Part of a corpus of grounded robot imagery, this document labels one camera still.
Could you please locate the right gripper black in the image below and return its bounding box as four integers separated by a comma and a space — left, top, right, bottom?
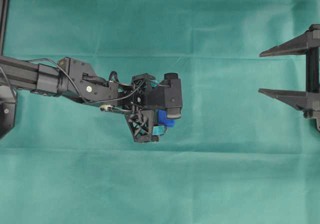
258, 31, 320, 132

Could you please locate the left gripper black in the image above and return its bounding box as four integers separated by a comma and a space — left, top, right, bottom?
107, 71, 166, 143

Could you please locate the blue block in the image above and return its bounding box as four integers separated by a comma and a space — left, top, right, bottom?
157, 110, 175, 127

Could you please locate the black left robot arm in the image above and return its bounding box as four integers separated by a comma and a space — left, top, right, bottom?
0, 56, 177, 143

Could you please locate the green table cloth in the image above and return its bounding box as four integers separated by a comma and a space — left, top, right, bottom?
0, 0, 320, 223

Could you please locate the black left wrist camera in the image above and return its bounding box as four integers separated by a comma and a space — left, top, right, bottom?
144, 73, 183, 119

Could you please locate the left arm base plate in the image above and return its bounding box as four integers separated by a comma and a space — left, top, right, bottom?
0, 86, 18, 139

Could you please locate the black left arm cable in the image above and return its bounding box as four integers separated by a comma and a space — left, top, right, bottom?
0, 58, 161, 114

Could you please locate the black frame rail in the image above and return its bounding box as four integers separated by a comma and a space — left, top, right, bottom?
0, 0, 9, 55

